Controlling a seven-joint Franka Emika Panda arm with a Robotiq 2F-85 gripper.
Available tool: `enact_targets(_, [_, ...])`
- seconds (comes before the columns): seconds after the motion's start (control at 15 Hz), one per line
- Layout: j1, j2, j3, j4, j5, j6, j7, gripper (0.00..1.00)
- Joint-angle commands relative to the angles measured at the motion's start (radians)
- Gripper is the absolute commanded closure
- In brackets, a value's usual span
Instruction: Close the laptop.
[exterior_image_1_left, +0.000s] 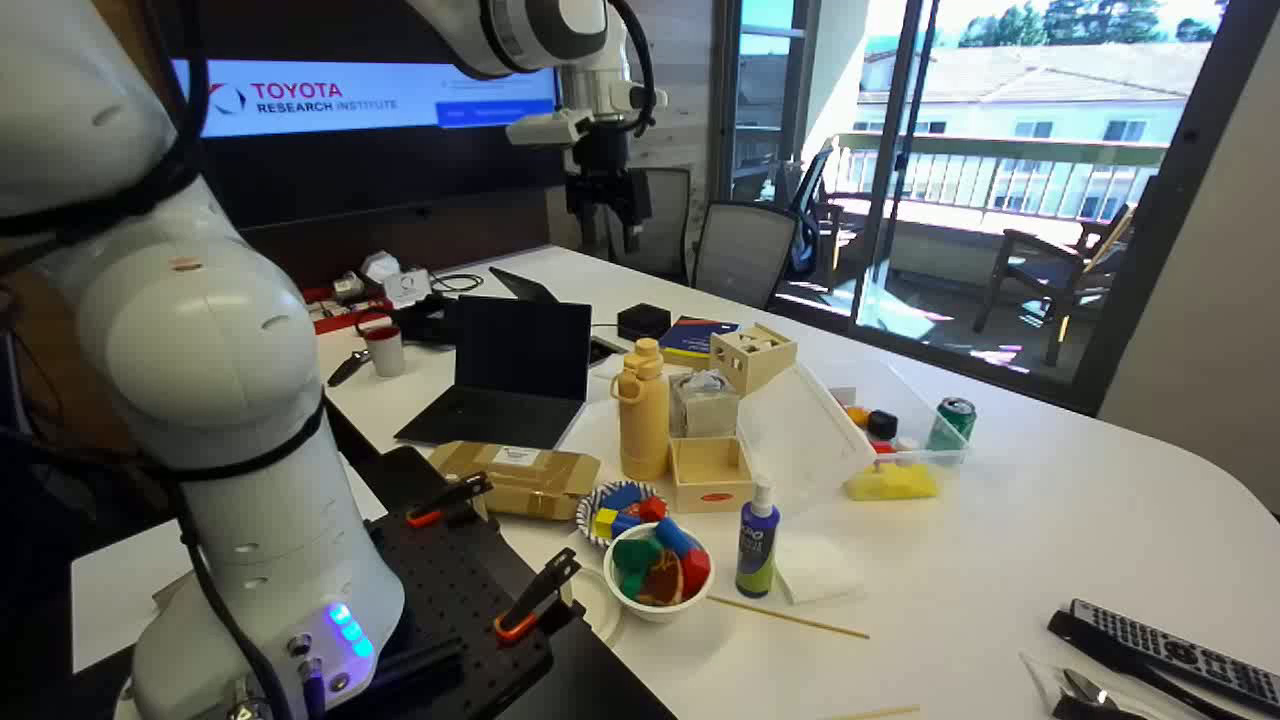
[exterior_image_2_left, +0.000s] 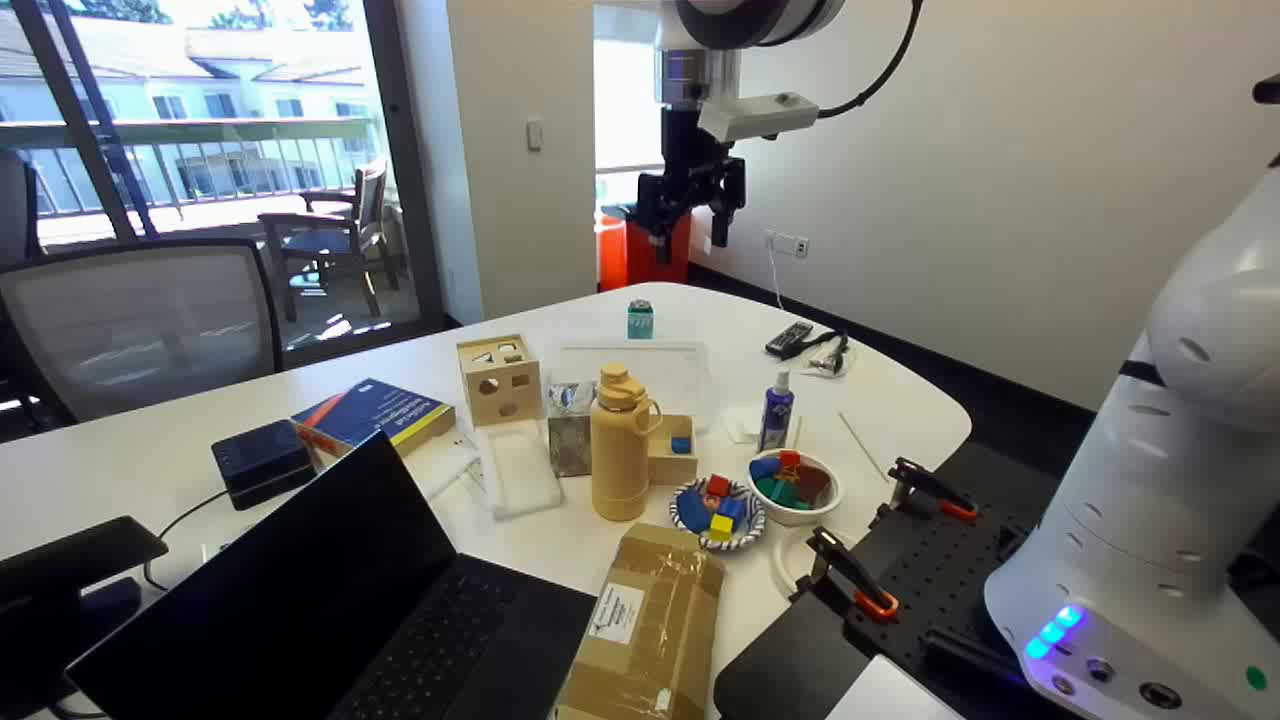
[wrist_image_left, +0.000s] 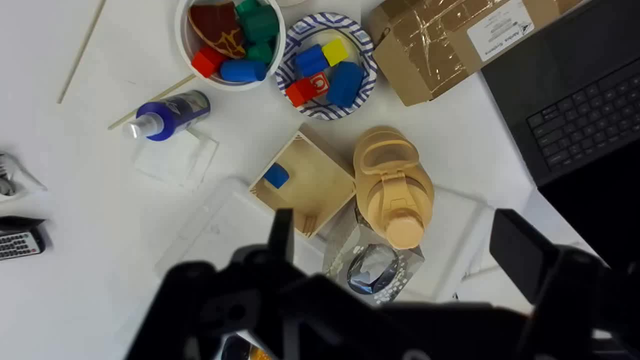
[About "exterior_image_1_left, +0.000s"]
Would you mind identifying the white bowl with colourful blocks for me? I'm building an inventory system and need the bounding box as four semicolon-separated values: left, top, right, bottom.
605;521;717;622

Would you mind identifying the yellow sponge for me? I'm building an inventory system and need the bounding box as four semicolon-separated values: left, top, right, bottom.
843;464;939;500

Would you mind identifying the black clamp orange handle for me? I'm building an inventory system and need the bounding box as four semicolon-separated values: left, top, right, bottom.
402;472;492;533
492;546;579;649

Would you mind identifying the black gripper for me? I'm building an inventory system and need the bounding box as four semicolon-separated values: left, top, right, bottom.
562;125;652;227

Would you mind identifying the wall monitor screen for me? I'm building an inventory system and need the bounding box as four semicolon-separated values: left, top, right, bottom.
203;58;555;141

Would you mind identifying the small black box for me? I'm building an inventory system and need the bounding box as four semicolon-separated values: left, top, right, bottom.
614;305;671;338

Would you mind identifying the black clamp orange handle front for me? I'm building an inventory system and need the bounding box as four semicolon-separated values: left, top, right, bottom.
492;546;579;649

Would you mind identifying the blue and yellow book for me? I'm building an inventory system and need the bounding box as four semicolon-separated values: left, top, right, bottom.
660;314;728;367

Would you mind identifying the grey office chair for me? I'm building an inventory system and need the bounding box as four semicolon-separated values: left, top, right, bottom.
692;203;796;309
605;166;692;279

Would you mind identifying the dark grey laptop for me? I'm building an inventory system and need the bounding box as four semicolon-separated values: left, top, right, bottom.
398;294;591;447

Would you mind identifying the green soda can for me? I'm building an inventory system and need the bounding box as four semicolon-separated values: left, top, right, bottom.
929;397;976;453

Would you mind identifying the black mounting plate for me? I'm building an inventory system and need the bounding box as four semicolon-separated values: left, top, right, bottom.
329;447;671;720

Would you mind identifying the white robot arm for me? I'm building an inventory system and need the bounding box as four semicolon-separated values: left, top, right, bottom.
0;0;407;720

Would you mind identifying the blue and green bottle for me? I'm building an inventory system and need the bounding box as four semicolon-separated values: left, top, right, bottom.
735;489;781;594

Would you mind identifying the open wooden box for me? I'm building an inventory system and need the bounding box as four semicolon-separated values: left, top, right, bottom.
671;437;755;512

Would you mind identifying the blue bowl with colourful blocks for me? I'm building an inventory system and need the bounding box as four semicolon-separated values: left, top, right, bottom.
576;481;668;546

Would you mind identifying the black clamp orange handle rear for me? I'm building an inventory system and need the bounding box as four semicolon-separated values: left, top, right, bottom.
402;472;492;533

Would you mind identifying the wooden block with holes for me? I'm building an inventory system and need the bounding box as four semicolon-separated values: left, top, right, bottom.
711;323;796;397

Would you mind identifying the cardboard box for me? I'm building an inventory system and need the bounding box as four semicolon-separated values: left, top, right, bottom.
428;440;598;521

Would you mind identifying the wooden chopstick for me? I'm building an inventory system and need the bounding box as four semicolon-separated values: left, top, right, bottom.
706;594;870;641

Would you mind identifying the yellow water bottle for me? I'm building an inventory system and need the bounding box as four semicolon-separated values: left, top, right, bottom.
614;335;668;481

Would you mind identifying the white cup red lid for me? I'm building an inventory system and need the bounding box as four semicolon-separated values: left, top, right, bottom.
360;321;402;377

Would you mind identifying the patio chair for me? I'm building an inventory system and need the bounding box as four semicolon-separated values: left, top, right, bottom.
972;203;1136;362

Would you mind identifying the small clear plastic box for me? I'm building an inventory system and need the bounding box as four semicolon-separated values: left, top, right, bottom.
668;367;738;437

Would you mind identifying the clear plastic container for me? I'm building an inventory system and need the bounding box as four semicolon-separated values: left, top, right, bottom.
735;360;976;512

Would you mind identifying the black and white keyboard strip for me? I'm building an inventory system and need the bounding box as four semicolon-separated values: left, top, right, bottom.
1048;599;1280;720

